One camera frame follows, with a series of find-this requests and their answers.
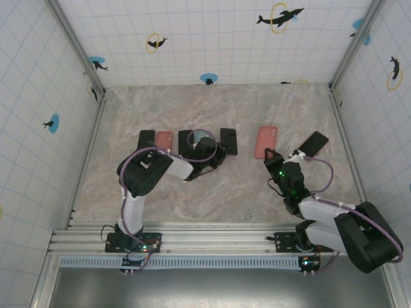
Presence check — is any light blue phone case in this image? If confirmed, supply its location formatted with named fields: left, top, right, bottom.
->
left=189, top=129, right=211, bottom=144

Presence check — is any purple-edged black smartphone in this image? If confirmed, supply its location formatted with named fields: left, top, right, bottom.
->
left=138, top=129, right=156, bottom=151

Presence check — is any small controller circuit board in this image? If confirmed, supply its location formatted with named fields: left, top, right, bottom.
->
left=119, top=248, right=152, bottom=276
left=297, top=255, right=322, bottom=277

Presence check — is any aluminium mounting beam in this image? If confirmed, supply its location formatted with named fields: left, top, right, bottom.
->
left=47, top=224, right=401, bottom=257

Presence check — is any grey metal panel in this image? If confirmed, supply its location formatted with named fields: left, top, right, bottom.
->
left=48, top=266, right=394, bottom=308

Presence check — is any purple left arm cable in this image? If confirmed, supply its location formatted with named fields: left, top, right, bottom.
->
left=119, top=129, right=219, bottom=274

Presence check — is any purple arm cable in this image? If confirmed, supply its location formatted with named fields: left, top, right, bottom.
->
left=119, top=129, right=219, bottom=274
left=301, top=156, right=405, bottom=276

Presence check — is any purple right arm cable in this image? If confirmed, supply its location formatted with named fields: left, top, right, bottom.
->
left=301, top=156, right=405, bottom=276

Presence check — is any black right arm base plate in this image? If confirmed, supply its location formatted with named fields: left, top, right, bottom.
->
left=274, top=231, right=335, bottom=254

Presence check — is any aluminium table side rail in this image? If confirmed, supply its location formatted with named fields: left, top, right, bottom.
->
left=328, top=83, right=377, bottom=229
left=65, top=94, right=109, bottom=229

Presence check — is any white slotted cable duct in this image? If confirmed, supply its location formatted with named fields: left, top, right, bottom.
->
left=59, top=255, right=304, bottom=270

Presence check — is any small dolphin yellow ring sticker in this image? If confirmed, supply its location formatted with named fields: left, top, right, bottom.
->
left=146, top=31, right=169, bottom=54

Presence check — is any aluminium corner post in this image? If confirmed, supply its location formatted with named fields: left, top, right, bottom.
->
left=328, top=0, right=386, bottom=92
left=44, top=0, right=107, bottom=97

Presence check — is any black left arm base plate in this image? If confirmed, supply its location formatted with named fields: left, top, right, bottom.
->
left=105, top=231, right=163, bottom=254

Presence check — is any large dolphin yellow ring sticker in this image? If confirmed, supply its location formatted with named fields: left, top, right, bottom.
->
left=256, top=1, right=306, bottom=35

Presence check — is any spiky creature yellow ring sticker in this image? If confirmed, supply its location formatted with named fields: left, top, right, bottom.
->
left=386, top=55, right=404, bottom=92

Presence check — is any aluminium frame leg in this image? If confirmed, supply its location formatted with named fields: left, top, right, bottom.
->
left=381, top=271, right=406, bottom=308
left=30, top=253, right=64, bottom=308

